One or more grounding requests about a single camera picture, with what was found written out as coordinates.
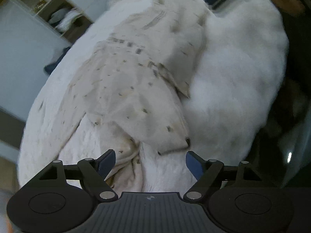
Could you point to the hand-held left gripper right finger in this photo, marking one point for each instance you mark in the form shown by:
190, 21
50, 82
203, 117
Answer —
194, 165

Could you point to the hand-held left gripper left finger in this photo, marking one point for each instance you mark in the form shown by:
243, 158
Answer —
107, 165

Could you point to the beige printed pajama top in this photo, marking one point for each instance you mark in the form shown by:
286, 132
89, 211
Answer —
133, 77

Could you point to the dark blue clothes pile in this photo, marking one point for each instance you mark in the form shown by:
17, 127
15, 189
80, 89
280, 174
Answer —
52, 65

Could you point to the white clothes stack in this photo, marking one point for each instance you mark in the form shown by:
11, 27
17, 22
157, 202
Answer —
68, 19

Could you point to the grey clothes stack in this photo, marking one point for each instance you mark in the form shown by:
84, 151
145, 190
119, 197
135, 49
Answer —
57, 15

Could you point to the white fluffy blanket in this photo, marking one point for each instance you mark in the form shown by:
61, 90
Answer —
230, 89

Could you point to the white wardrobe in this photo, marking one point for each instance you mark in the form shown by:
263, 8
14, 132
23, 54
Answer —
24, 41

